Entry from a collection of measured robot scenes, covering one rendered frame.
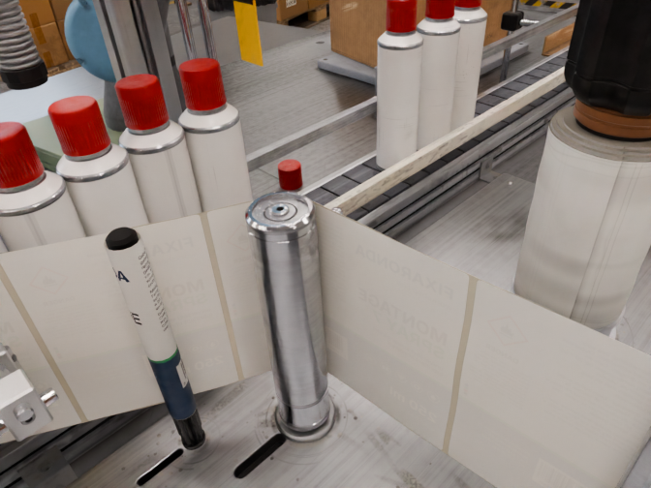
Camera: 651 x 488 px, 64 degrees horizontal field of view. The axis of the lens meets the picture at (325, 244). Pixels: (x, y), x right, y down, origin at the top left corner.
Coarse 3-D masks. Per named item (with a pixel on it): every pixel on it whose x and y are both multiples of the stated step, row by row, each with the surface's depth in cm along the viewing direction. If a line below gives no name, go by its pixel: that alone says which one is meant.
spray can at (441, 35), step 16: (432, 0) 60; (448, 0) 59; (432, 16) 61; (448, 16) 60; (432, 32) 61; (448, 32) 60; (432, 48) 62; (448, 48) 62; (432, 64) 63; (448, 64) 63; (432, 80) 64; (448, 80) 64; (432, 96) 65; (448, 96) 66; (432, 112) 66; (448, 112) 67; (432, 128) 68; (448, 128) 69
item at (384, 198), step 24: (528, 72) 93; (552, 72) 92; (504, 96) 85; (552, 96) 84; (504, 120) 78; (360, 168) 68; (432, 168) 67; (312, 192) 64; (336, 192) 64; (360, 216) 60
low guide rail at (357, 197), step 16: (544, 80) 80; (560, 80) 83; (512, 96) 76; (528, 96) 77; (496, 112) 72; (512, 112) 76; (464, 128) 68; (480, 128) 71; (432, 144) 65; (448, 144) 66; (416, 160) 63; (432, 160) 65; (384, 176) 60; (400, 176) 62; (352, 192) 57; (368, 192) 58; (384, 192) 61; (352, 208) 57
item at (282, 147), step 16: (560, 16) 91; (528, 32) 85; (496, 48) 80; (352, 112) 63; (368, 112) 65; (320, 128) 60; (336, 128) 62; (272, 144) 57; (288, 144) 58; (304, 144) 59; (256, 160) 55; (272, 160) 57
